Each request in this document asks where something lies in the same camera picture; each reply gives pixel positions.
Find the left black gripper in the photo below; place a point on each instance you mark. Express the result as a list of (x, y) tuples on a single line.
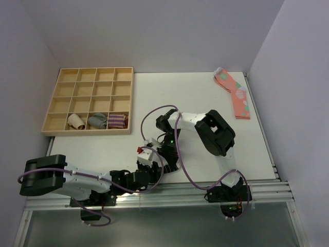
[(155, 174)]

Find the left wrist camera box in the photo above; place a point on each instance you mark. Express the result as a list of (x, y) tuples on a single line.
[(144, 157)]

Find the pink patterned sock pair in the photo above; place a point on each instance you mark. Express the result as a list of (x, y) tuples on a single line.
[(237, 93)]

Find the beige rolled sock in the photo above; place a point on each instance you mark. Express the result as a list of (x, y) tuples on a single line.
[(76, 122)]

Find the grey rolled sock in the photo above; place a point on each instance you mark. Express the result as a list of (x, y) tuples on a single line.
[(98, 120)]

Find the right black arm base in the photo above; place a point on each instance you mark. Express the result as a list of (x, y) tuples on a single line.
[(230, 196)]

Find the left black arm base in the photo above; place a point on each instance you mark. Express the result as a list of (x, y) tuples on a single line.
[(95, 203)]

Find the purple striped sock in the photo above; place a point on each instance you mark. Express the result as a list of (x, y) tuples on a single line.
[(117, 121)]

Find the black white-striped sock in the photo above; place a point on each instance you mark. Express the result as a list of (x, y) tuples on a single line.
[(169, 168)]

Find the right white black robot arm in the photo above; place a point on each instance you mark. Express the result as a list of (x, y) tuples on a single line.
[(217, 137)]

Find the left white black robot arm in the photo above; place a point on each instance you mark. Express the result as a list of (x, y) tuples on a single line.
[(52, 174)]

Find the wooden compartment tray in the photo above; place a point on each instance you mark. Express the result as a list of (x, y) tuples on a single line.
[(86, 91)]

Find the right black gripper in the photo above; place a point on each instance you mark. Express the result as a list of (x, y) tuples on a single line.
[(171, 155)]

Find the aluminium mounting rail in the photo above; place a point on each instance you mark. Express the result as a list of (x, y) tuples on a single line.
[(168, 195)]

